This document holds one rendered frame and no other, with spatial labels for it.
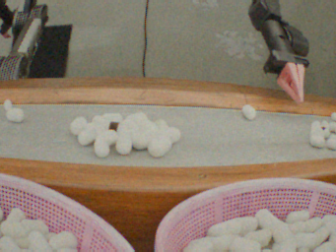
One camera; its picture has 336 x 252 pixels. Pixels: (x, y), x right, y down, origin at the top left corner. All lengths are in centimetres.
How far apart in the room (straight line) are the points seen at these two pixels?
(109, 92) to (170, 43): 199
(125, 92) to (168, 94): 7
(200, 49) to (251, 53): 38
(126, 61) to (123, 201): 231
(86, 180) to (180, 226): 10
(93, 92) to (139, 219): 37
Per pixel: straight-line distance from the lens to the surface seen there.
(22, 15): 121
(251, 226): 41
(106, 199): 40
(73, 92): 75
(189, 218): 38
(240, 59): 291
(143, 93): 77
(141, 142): 55
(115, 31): 265
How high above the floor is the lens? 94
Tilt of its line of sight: 17 degrees down
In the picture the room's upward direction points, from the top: 6 degrees clockwise
